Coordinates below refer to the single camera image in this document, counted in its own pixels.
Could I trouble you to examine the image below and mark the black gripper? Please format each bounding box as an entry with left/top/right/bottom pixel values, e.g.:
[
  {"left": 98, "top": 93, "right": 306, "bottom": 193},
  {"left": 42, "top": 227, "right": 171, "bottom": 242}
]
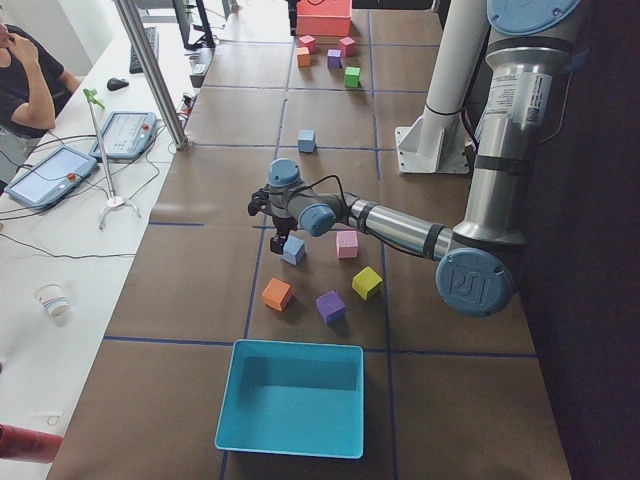
[{"left": 269, "top": 216, "right": 296, "bottom": 254}]

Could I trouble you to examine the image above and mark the light blue foam block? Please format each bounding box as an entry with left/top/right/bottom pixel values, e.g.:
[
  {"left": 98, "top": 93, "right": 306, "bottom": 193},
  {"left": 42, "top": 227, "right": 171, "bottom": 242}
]
[
  {"left": 297, "top": 129, "right": 316, "bottom": 153},
  {"left": 281, "top": 234, "right": 305, "bottom": 266}
]

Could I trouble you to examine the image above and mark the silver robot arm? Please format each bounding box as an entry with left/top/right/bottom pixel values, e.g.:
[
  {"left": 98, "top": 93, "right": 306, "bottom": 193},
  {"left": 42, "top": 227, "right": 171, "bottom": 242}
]
[{"left": 248, "top": 1, "right": 591, "bottom": 317}]

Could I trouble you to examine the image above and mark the pink foam block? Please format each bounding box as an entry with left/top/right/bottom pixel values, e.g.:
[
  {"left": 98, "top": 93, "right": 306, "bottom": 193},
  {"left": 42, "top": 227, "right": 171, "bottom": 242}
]
[{"left": 336, "top": 230, "right": 359, "bottom": 259}]

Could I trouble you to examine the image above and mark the orange foam block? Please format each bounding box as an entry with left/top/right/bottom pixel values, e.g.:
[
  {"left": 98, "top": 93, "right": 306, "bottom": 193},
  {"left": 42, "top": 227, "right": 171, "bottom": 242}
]
[
  {"left": 261, "top": 278, "right": 293, "bottom": 312},
  {"left": 295, "top": 47, "right": 311, "bottom": 68}
]

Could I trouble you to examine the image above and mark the purple foam block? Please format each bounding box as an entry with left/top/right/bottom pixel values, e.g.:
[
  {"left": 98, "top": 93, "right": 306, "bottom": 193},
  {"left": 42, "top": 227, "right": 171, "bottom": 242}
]
[
  {"left": 326, "top": 49, "right": 342, "bottom": 70},
  {"left": 315, "top": 290, "right": 346, "bottom": 324}
]

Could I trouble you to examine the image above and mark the yellow foam block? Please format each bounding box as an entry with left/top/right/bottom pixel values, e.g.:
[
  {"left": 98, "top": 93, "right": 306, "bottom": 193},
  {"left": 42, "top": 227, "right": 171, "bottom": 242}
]
[{"left": 352, "top": 266, "right": 383, "bottom": 301}]

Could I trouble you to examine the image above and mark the green foam block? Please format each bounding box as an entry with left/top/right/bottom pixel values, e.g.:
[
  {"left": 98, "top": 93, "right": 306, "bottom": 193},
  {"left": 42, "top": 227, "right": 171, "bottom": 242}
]
[{"left": 344, "top": 66, "right": 361, "bottom": 89}]

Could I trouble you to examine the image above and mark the blue plastic bin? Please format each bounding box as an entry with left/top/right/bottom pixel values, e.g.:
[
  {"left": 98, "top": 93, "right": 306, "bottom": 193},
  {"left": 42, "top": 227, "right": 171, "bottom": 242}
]
[{"left": 214, "top": 339, "right": 365, "bottom": 459}]

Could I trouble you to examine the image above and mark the far teach pendant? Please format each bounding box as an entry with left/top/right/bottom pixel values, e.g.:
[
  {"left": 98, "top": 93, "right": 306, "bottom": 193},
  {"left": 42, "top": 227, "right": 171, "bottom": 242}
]
[{"left": 100, "top": 111, "right": 157, "bottom": 163}]

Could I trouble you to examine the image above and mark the teach pendant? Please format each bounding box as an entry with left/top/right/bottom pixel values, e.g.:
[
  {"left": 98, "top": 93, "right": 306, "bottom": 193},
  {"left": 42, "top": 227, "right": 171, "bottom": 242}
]
[
  {"left": 5, "top": 146, "right": 98, "bottom": 210},
  {"left": 100, "top": 111, "right": 157, "bottom": 163}
]

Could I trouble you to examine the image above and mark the crimson foam block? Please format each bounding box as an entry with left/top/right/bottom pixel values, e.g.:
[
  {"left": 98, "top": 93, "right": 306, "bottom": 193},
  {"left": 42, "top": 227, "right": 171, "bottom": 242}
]
[
  {"left": 297, "top": 35, "right": 317, "bottom": 54},
  {"left": 338, "top": 36, "right": 357, "bottom": 58}
]

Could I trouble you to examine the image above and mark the pink plastic bin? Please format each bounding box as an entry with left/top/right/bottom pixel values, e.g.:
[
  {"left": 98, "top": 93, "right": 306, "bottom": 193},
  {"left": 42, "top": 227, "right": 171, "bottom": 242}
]
[{"left": 296, "top": 0, "right": 352, "bottom": 37}]

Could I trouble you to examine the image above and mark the black computer mouse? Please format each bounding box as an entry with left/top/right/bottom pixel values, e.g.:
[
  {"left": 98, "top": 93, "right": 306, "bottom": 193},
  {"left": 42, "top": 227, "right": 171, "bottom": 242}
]
[{"left": 106, "top": 78, "right": 129, "bottom": 92}]

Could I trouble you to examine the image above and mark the near teach pendant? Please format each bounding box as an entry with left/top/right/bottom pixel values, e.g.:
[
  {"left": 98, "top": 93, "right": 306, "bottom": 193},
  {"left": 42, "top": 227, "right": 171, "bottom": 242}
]
[{"left": 5, "top": 146, "right": 98, "bottom": 210}]

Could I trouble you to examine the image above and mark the white tripod stand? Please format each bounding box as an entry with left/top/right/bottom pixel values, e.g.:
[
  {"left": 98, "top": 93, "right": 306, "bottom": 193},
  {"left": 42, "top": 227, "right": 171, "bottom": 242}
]
[{"left": 82, "top": 87, "right": 143, "bottom": 231}]

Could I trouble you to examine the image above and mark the black keyboard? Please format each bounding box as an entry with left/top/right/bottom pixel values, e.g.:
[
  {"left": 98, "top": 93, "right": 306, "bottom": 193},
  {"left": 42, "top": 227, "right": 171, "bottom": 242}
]
[{"left": 128, "top": 26, "right": 160, "bottom": 75}]

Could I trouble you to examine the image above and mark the paper cup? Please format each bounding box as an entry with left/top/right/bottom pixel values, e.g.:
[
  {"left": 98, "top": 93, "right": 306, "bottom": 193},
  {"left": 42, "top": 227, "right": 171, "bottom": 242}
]
[{"left": 34, "top": 283, "right": 70, "bottom": 317}]

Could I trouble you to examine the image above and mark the seated person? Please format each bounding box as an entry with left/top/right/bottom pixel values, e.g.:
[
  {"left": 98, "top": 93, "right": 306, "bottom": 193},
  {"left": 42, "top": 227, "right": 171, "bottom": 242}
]
[{"left": 1, "top": 23, "right": 80, "bottom": 186}]

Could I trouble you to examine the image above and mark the red cylinder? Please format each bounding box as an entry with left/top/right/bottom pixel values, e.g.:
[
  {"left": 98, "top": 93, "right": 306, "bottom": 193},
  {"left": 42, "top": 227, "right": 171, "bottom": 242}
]
[{"left": 0, "top": 424, "right": 63, "bottom": 463}]

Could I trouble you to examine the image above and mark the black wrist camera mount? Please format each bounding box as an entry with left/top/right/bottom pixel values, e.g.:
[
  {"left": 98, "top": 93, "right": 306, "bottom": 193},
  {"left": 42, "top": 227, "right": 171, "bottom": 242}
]
[{"left": 247, "top": 187, "right": 272, "bottom": 216}]

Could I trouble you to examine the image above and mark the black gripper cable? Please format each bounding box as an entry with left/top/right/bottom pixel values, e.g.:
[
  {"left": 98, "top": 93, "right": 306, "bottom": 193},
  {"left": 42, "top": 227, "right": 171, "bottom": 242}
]
[{"left": 297, "top": 174, "right": 351, "bottom": 221}]

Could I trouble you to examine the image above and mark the white pedestal column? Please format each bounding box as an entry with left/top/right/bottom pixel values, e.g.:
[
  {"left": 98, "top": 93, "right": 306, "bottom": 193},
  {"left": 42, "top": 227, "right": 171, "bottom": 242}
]
[{"left": 395, "top": 0, "right": 489, "bottom": 174}]

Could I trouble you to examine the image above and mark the aluminium frame post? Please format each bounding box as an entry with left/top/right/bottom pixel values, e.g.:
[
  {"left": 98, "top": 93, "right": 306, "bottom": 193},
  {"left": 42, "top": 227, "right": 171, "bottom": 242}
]
[{"left": 114, "top": 0, "right": 189, "bottom": 151}]

